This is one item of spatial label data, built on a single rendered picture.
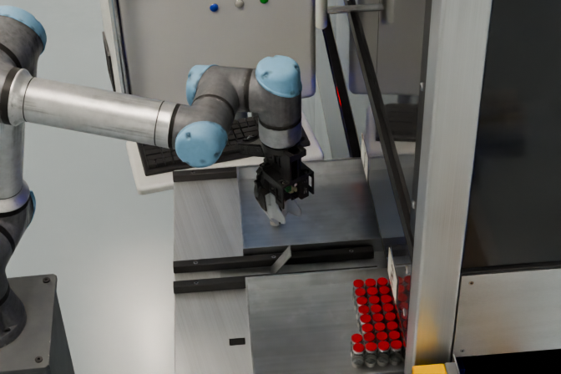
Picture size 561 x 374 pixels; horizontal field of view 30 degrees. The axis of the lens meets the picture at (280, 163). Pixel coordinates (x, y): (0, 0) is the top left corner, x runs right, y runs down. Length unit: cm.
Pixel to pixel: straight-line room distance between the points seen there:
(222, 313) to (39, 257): 156
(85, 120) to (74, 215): 192
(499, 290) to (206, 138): 51
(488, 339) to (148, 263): 184
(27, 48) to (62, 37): 272
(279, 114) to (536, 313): 53
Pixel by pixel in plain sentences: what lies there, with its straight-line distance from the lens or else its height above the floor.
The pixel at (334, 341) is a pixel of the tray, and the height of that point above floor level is 88.
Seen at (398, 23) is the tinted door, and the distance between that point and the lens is 170.
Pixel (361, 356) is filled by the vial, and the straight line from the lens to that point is 189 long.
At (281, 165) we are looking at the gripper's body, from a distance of 184.
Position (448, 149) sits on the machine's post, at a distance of 146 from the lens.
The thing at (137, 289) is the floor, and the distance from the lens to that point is 333.
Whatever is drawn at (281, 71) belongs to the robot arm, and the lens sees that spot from 174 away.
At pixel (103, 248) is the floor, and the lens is 348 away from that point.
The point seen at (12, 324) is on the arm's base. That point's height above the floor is 82.
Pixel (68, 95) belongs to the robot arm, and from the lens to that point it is 172.
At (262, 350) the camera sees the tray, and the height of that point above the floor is 88.
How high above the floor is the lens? 234
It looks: 39 degrees down
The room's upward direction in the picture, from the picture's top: 2 degrees counter-clockwise
